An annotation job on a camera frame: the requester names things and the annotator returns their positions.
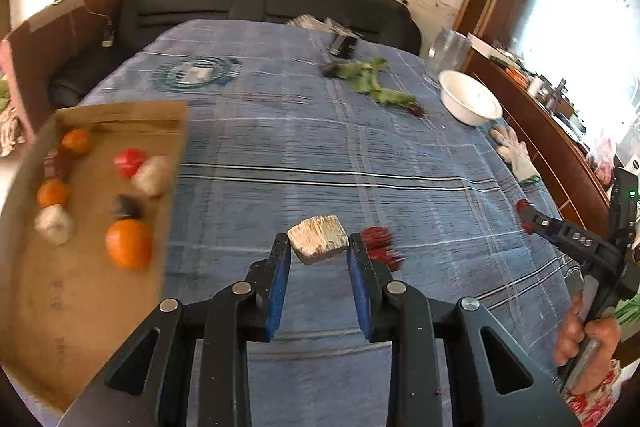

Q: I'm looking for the brown cardboard box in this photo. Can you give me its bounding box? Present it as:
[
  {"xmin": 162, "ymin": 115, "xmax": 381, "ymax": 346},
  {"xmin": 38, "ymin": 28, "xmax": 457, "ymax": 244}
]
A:
[{"xmin": 0, "ymin": 0, "xmax": 126, "ymax": 138}]

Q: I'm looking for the small black stand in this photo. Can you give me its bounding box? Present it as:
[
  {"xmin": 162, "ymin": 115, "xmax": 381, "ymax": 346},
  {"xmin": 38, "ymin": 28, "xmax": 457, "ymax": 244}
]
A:
[{"xmin": 550, "ymin": 79, "xmax": 571, "ymax": 112}]

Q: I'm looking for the person's right hand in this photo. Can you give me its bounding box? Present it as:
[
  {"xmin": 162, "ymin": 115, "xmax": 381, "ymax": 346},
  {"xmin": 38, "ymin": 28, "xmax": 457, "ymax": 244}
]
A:
[{"xmin": 554, "ymin": 296, "xmax": 623, "ymax": 395}]

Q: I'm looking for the white bowl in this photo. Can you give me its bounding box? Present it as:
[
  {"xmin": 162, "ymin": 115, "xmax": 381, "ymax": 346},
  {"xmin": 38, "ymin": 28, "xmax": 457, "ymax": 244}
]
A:
[{"xmin": 438, "ymin": 70, "xmax": 503, "ymax": 126}]

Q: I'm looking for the cardboard tray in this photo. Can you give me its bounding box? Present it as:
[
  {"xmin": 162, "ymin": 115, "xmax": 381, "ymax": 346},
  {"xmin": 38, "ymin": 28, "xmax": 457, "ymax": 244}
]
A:
[{"xmin": 0, "ymin": 101, "xmax": 188, "ymax": 413}]

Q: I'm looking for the brown wooden cabinet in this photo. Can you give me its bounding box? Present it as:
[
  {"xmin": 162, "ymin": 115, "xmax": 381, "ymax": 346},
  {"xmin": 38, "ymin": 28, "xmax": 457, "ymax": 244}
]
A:
[{"xmin": 452, "ymin": 0, "xmax": 640, "ymax": 238}]

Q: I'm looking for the clear plastic jar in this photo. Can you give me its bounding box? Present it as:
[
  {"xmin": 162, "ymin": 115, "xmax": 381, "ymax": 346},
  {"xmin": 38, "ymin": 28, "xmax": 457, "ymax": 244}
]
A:
[{"xmin": 427, "ymin": 27, "xmax": 471, "ymax": 72}]

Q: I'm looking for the pile of green bean pods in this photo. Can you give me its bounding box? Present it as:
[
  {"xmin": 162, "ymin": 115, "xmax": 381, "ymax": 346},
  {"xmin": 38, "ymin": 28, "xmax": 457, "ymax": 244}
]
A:
[{"xmin": 320, "ymin": 55, "xmax": 418, "ymax": 108}]

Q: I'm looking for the patterned cloth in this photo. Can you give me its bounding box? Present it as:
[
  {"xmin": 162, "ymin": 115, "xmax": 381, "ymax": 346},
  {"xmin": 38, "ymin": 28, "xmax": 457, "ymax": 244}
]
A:
[{"xmin": 0, "ymin": 77, "xmax": 31, "ymax": 158}]

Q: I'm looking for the white knit glove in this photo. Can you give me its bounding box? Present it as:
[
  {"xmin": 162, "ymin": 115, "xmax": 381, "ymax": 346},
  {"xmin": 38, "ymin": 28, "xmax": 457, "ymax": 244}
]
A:
[{"xmin": 489, "ymin": 127, "xmax": 542, "ymax": 184}]

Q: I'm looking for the person's right forearm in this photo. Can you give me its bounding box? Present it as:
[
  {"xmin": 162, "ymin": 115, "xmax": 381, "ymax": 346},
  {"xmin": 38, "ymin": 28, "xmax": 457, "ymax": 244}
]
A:
[{"xmin": 565, "ymin": 357, "xmax": 626, "ymax": 427}]

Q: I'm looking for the small black device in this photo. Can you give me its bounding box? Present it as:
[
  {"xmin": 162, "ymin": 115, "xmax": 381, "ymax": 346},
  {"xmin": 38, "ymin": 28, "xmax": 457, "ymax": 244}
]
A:
[{"xmin": 327, "ymin": 32, "xmax": 361, "ymax": 58}]

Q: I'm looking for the white sugarcane chunk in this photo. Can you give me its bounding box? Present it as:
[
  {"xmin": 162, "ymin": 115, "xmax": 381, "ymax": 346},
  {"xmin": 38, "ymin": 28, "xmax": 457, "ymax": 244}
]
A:
[
  {"xmin": 287, "ymin": 215, "xmax": 349, "ymax": 265},
  {"xmin": 34, "ymin": 205, "xmax": 76, "ymax": 245},
  {"xmin": 131, "ymin": 155, "xmax": 171, "ymax": 198}
]

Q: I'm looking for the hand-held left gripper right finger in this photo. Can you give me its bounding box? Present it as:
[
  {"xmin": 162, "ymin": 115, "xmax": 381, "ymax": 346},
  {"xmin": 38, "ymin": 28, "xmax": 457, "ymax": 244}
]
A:
[{"xmin": 347, "ymin": 232, "xmax": 576, "ymax": 427}]

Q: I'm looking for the orange tangerine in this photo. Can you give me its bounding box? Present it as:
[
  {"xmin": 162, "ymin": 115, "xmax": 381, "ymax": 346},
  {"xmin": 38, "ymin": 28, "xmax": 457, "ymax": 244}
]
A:
[
  {"xmin": 61, "ymin": 128, "xmax": 93, "ymax": 158},
  {"xmin": 37, "ymin": 179, "xmax": 71, "ymax": 209},
  {"xmin": 105, "ymin": 219, "xmax": 153, "ymax": 270}
]

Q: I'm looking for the large red date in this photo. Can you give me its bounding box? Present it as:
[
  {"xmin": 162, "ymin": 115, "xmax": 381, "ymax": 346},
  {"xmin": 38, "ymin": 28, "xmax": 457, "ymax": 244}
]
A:
[{"xmin": 516, "ymin": 199, "xmax": 537, "ymax": 234}]

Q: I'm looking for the bright red date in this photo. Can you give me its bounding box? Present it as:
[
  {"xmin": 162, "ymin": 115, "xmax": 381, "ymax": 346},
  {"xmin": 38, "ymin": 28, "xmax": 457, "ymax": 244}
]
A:
[{"xmin": 114, "ymin": 148, "xmax": 148, "ymax": 178}]

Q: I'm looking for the white plastic packet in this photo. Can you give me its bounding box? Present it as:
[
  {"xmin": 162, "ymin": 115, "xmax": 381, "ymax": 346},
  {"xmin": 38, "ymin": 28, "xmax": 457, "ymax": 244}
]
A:
[{"xmin": 285, "ymin": 14, "xmax": 326, "ymax": 30}]

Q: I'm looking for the white flat box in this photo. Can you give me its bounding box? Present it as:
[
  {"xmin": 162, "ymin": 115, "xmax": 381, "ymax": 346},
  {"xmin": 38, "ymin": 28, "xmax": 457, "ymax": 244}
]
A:
[{"xmin": 467, "ymin": 34, "xmax": 501, "ymax": 58}]

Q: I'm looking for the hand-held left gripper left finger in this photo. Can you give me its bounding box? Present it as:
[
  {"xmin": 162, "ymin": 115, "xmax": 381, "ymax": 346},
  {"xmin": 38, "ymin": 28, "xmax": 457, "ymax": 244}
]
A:
[{"xmin": 102, "ymin": 233, "xmax": 293, "ymax": 427}]

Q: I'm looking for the blue checked blanket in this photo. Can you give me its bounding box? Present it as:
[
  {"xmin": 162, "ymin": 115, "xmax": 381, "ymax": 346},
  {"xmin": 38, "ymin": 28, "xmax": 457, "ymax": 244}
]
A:
[{"xmin": 50, "ymin": 18, "xmax": 581, "ymax": 427}]

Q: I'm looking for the black sofa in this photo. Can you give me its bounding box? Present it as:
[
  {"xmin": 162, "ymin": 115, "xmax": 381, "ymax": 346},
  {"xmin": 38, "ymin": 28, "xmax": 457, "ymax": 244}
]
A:
[{"xmin": 47, "ymin": 0, "xmax": 421, "ymax": 108}]

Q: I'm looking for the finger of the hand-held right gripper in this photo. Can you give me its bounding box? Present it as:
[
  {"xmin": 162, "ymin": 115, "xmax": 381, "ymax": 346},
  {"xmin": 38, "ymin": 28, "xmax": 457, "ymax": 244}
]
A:
[{"xmin": 522, "ymin": 211, "xmax": 572, "ymax": 254}]

